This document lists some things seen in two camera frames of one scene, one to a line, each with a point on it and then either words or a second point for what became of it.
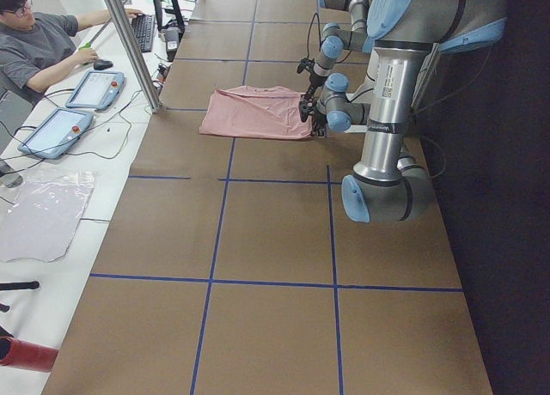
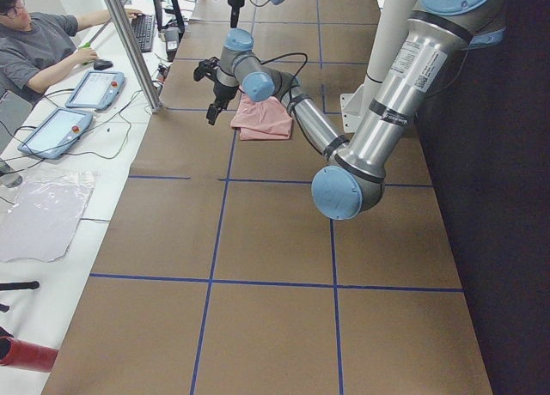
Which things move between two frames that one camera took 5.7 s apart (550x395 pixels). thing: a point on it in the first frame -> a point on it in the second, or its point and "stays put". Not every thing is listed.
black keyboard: [144, 27] stays put
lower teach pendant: [58, 133] stays put
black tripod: [15, 286] stays put
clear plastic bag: [39, 212] stays put
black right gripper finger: [307, 97] -> [234, 18]
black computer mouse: [100, 64] stays put
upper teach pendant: [98, 90] stays put
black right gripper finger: [314, 97] -> [236, 15]
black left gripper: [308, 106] -> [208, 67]
